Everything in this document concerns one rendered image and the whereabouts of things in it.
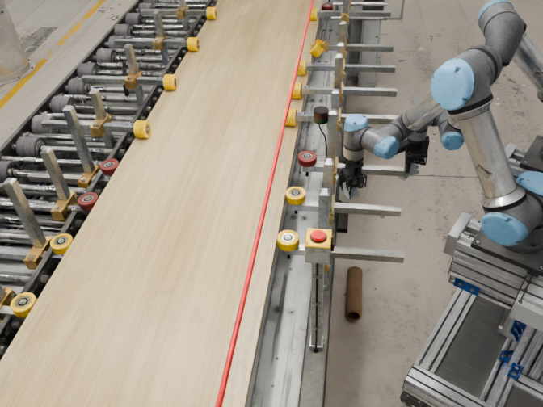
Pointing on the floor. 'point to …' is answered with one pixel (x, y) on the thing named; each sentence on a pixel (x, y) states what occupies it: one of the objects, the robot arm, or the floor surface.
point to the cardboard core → (354, 294)
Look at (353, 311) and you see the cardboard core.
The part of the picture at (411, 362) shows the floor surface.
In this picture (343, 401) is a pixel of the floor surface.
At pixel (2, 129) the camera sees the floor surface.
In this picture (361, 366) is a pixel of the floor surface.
